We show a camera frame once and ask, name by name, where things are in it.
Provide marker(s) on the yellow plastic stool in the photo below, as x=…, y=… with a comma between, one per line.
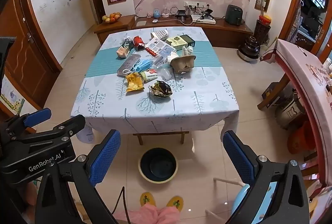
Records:
x=313, y=208

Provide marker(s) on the black gold wrapper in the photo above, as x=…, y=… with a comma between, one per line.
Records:
x=160, y=89

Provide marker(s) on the fruit bowl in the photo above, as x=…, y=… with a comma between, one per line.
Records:
x=111, y=18

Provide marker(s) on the side table with cloth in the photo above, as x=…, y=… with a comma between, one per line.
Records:
x=306, y=76

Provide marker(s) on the dark brown ceramic jar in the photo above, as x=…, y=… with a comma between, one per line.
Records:
x=249, y=50

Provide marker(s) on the dark tall stand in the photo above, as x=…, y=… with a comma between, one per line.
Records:
x=262, y=33

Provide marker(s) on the red yellow container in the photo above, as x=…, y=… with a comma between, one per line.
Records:
x=265, y=19

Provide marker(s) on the small beige carton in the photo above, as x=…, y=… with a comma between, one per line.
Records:
x=122, y=52

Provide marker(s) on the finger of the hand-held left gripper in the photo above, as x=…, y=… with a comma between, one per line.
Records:
x=70, y=127
x=36, y=117

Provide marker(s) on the green cream box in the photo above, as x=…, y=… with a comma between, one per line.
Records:
x=179, y=41

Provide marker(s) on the white wall poster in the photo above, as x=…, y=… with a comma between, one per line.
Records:
x=10, y=95

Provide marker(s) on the dark round bin yellow rim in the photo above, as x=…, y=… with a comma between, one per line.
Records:
x=158, y=165

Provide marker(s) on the dark green air fryer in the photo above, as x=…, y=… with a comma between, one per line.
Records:
x=234, y=14

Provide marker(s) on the blue white printed box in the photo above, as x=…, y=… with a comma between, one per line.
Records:
x=159, y=46

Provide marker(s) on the grey foil packet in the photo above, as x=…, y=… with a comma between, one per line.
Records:
x=128, y=63

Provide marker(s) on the checked paper cup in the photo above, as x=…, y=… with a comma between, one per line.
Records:
x=161, y=34

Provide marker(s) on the orange bucket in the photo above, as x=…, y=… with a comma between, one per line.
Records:
x=300, y=138

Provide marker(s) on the clear plastic bag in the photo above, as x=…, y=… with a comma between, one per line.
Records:
x=159, y=59

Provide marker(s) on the grey square coaster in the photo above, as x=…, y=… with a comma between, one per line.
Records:
x=142, y=23

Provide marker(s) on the black gadget on stand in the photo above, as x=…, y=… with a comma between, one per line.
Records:
x=208, y=13

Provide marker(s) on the clear plastic cup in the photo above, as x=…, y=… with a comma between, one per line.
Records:
x=166, y=74

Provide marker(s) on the blue snow globe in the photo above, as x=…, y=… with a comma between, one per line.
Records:
x=156, y=14

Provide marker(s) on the white tissue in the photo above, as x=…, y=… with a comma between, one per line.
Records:
x=187, y=51

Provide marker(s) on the dark box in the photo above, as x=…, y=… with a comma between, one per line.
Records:
x=269, y=93

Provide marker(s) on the green white packet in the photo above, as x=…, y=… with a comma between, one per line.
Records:
x=150, y=75

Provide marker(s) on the black power adapter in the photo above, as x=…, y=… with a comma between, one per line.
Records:
x=181, y=13

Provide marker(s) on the yellow snack wrapper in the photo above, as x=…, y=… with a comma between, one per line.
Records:
x=134, y=82

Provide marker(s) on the white stool frame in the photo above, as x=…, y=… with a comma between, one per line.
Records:
x=225, y=180

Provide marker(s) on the blue face mask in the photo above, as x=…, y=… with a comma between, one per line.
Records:
x=141, y=64

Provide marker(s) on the light blue stool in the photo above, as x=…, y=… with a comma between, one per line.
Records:
x=240, y=203

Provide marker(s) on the white set-top box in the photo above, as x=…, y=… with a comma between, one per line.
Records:
x=205, y=20

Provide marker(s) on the glass dome ornament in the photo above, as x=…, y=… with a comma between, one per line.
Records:
x=165, y=13

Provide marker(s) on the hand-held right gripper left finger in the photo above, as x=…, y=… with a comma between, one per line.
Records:
x=105, y=159

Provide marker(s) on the grey wrapper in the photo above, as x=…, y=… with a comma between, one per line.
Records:
x=127, y=44

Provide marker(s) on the wall socket strip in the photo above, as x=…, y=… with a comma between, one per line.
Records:
x=197, y=3

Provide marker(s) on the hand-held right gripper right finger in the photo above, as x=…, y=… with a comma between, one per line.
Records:
x=238, y=159

